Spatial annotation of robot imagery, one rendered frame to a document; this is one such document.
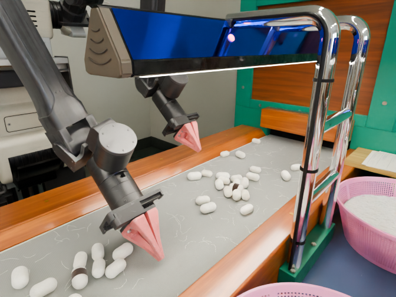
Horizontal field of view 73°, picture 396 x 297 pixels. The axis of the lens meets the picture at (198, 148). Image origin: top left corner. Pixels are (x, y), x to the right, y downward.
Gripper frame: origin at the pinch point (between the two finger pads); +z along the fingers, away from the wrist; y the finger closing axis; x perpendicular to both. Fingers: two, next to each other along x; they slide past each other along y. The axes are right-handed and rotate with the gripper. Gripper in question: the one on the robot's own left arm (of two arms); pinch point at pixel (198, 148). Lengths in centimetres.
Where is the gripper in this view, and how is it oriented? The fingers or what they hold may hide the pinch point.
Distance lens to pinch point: 71.6
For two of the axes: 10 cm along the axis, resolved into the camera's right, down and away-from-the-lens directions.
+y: 6.9, -2.7, 6.8
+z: 5.5, 7.9, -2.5
